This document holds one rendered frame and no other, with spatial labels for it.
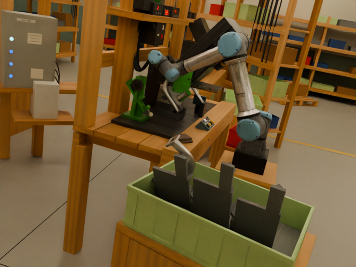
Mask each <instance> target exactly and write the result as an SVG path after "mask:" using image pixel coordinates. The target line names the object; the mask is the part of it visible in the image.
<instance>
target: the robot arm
mask: <svg viewBox="0 0 356 267"><path fill-rule="evenodd" d="M249 48H250V40H249V38H248V36H247V35H246V34H244V33H241V32H227V33H225V34H223V35H222V36H221V37H220V39H219V40H218V45H217V47H215V48H212V49H210V50H207V51H205V52H203V53H201V54H198V55H196V56H194V57H191V58H189V59H187V60H184V61H182V62H180V63H175V60H174V58H172V56H171V55H167V56H164V55H163V54H162V53H161V52H160V51H157V50H152V51H151V52H150V53H149V54H148V60H149V61H150V63H151V64H153V65H154V67H153V68H152V69H151V70H150V73H151V75H152V77H156V76H157V75H158V74H159V73H160V72H161V73H162V74H163V75H164V76H165V78H166V79H168V80H169V81H170V82H174V81H175V80H177V79H178V77H179V76H184V75H186V74H187V73H190V72H192V71H194V70H197V69H200V68H202V67H205V66H208V65H210V64H213V63H215V62H217V61H220V60H224V63H225V64H227V65H228V68H229V72H230V76H231V80H232V85H233V89H234V94H235V99H236V103H237V107H238V114H237V116H236V117H237V122H238V124H237V127H236V132H237V134H238V136H239V137H240V138H241V139H242V140H241V142H240V143H239V147H238V149H239V150H240V151H242V152H244V153H246V154H248V155H252V156H264V155H265V154H266V138H267V135H268V131H269V127H270V123H271V121H272V114H270V113H268V112H265V111H261V110H257V109H256V108H255V103H254V99H253V94H252V89H251V85H250V79H249V76H248V72H247V67H246V62H245V60H246V59H247V51H248V50H249Z"/></svg>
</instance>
